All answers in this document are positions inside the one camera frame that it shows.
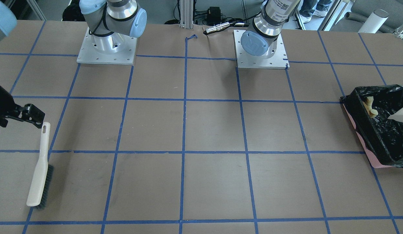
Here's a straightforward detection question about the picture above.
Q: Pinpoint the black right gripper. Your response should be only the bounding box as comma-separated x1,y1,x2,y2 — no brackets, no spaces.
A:
0,85,45,129

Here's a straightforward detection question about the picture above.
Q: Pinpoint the white hand brush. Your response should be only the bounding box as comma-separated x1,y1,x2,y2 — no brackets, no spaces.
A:
26,122,54,209

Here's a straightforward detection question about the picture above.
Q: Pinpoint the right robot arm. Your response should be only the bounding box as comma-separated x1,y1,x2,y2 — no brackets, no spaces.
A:
0,0,147,129

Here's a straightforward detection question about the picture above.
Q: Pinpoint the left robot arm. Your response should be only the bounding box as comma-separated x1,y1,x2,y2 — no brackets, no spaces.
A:
240,0,300,58

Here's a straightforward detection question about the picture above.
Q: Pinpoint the black lined trash bin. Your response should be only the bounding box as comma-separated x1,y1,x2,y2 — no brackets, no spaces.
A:
340,84,403,168

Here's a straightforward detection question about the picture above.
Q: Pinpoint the toy croissant piece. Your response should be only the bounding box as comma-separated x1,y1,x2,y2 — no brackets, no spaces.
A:
363,96,378,118

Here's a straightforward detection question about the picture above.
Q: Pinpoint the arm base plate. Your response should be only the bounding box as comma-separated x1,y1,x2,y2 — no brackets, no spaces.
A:
77,28,138,65
234,30,290,69

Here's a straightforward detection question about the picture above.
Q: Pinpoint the aluminium frame post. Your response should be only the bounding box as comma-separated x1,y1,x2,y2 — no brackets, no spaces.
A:
179,0,195,30

